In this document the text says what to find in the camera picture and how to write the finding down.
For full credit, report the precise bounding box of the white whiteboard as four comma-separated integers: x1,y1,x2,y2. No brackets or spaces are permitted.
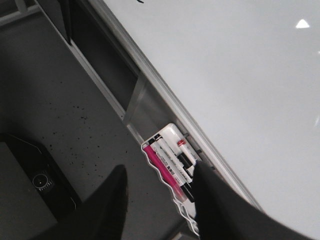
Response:
102,0,320,240

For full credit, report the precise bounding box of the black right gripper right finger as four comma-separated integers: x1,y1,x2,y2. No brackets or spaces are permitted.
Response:
192,161,308,240

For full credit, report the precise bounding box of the short black capped marker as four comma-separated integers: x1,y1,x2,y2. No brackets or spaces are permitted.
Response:
177,152,193,169

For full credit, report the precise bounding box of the white marker tray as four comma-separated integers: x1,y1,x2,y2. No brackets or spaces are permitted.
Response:
140,123,202,236

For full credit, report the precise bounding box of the white marker with label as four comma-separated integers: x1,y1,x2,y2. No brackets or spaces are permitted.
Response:
148,138,194,203

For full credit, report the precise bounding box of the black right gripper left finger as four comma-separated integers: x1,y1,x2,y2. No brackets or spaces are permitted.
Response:
33,164,128,240

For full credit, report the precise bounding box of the grey whiteboard frame ledge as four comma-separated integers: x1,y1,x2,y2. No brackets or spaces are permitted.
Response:
89,0,261,210

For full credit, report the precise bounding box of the black robot base unit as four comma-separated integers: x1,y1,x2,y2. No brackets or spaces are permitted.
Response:
0,133,82,240

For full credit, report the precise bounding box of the grey whiteboard stand frame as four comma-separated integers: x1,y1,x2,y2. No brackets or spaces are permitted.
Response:
0,0,201,240

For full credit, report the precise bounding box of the black capped white marker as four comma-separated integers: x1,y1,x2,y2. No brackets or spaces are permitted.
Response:
155,134,192,185

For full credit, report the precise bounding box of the pink marker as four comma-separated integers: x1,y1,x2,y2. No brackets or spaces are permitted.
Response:
142,144,187,203

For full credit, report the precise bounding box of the red capped whiteboard marker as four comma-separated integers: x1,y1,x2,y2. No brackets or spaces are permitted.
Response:
177,139,197,176

